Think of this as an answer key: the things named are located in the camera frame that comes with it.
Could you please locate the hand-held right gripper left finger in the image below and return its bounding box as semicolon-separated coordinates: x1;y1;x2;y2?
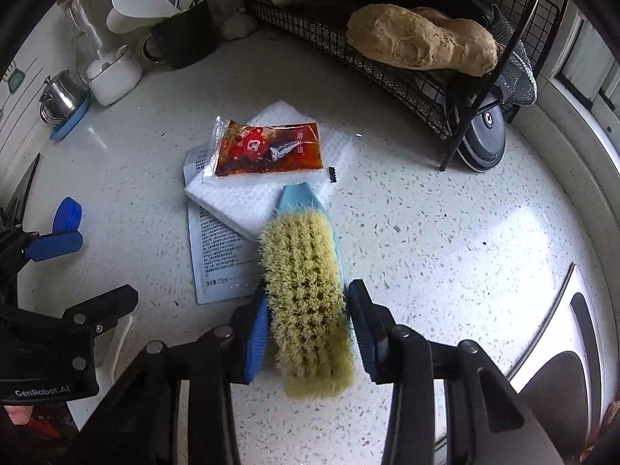
65;291;272;465

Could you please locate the blue scrubbing brush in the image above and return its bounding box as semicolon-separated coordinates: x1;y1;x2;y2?
258;181;357;402

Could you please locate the steel wool scrubber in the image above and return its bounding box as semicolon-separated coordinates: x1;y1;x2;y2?
484;10;538;107

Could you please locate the dark green utensil holder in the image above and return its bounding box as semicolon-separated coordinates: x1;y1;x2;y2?
150;0;224;71

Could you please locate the red sauce packet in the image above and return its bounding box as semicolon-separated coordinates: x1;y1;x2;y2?
202;116;325;179

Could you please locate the person's left hand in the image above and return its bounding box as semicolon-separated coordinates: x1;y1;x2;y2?
0;404;34;427

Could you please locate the steel sink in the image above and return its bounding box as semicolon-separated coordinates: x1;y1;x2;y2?
433;264;606;465

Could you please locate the white container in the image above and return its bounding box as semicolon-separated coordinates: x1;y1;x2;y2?
86;43;143;107

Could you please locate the black wire rack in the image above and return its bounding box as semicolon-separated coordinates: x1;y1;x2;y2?
245;0;565;172

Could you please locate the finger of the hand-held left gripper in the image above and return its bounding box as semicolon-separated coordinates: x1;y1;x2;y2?
0;225;84;301
0;284;140;344

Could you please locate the round grey lid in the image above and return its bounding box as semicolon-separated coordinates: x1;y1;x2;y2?
446;92;507;174

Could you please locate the steel kettle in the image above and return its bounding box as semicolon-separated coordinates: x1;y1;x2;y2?
39;70;90;124

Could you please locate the blue plastic tray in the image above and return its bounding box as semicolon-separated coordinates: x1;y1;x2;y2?
50;92;93;142

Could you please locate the white waffle cloth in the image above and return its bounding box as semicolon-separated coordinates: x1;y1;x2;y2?
184;101;354;243

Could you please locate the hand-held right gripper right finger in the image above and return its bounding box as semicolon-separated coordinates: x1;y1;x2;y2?
348;278;565;465

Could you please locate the white printed sachet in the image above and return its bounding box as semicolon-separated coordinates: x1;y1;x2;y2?
183;143;267;306

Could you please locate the blue bottle cap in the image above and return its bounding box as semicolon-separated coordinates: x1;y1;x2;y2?
52;196;83;233

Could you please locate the ginger root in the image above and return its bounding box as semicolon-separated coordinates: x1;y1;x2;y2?
346;4;499;77

